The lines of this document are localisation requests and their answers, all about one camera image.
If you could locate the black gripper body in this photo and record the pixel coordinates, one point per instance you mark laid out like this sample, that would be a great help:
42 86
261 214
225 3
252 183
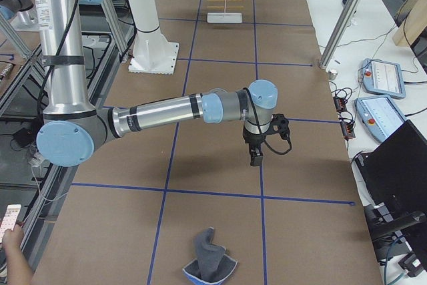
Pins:
253 140

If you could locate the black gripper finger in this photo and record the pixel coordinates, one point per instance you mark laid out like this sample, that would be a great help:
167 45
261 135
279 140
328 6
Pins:
256 158

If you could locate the grey and blue towel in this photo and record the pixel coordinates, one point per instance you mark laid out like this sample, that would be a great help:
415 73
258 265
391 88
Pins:
212 265

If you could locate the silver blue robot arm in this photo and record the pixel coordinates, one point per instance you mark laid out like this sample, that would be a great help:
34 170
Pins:
73 128

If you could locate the white wooden towel rack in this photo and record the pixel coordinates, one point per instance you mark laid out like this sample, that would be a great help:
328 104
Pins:
225 12

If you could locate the person hand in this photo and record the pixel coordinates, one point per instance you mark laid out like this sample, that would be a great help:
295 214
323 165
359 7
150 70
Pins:
12 240

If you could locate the small metal cylinder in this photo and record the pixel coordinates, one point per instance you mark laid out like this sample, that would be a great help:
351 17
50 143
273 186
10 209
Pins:
332 74

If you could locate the near blue teach pendant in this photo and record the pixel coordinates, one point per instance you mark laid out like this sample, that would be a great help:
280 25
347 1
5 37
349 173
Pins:
380 115

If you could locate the blue teach pendant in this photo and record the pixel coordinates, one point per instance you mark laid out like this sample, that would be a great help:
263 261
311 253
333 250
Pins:
382 77
380 115

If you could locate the black monitor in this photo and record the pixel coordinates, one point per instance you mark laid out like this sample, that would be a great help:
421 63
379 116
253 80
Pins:
395 176

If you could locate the far blue teach pendant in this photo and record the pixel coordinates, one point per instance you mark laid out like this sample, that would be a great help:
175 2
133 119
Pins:
382 77

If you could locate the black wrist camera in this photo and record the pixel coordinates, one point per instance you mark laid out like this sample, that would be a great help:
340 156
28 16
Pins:
280 125

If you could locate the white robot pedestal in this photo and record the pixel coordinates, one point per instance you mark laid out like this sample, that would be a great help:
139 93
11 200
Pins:
152 52

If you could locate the aluminium frame post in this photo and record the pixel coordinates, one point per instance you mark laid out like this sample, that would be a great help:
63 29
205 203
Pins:
338 32

